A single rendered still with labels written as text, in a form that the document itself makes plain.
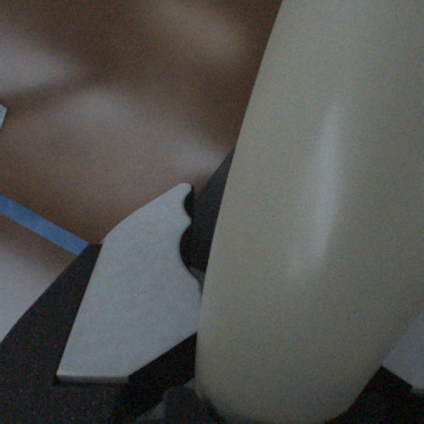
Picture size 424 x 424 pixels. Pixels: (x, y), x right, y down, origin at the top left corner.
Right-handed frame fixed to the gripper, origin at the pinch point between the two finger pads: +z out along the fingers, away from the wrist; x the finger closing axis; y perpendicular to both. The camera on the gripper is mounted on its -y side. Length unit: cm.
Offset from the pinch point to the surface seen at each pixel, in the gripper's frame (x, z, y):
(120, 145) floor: -38, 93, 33
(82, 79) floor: -49, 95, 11
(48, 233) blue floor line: -75, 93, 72
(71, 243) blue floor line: -65, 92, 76
